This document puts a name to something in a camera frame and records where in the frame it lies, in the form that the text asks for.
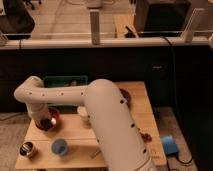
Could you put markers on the wooden table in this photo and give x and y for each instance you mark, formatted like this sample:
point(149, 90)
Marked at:
point(82, 141)

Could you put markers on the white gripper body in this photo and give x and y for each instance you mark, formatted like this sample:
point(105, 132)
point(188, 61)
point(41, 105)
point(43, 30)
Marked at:
point(40, 114)

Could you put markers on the black handled brush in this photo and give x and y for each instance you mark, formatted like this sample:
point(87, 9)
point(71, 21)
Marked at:
point(73, 83)

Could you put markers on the black eraser block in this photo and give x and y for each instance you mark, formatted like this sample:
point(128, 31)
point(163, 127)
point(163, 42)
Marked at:
point(46, 124)

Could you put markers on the red bowl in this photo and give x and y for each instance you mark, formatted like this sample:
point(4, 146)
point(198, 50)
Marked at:
point(55, 118)

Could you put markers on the blue box on floor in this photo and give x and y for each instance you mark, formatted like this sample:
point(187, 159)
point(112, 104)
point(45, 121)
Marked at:
point(169, 145)

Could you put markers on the bunch of dark grapes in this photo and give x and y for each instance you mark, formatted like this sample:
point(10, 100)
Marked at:
point(146, 137)

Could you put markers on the black office chair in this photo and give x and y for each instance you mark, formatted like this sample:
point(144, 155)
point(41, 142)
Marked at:
point(15, 21)

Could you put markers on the green plastic tray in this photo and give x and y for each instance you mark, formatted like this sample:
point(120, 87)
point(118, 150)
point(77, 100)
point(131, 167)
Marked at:
point(63, 81)

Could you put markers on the white cup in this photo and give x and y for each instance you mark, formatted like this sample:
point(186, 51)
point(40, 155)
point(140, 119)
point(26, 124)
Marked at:
point(83, 113)

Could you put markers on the small metal tin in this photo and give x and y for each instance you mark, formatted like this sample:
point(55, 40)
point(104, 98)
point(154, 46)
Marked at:
point(27, 149)

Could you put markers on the blue plastic cup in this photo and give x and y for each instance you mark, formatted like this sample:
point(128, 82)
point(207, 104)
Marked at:
point(59, 147)

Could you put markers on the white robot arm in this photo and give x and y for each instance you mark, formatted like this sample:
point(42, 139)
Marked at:
point(121, 143)

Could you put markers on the purple bowl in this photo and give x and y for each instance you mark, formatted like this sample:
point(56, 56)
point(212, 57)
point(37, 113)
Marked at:
point(127, 96)

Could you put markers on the grey metal post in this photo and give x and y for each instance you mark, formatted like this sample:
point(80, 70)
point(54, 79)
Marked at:
point(95, 27)

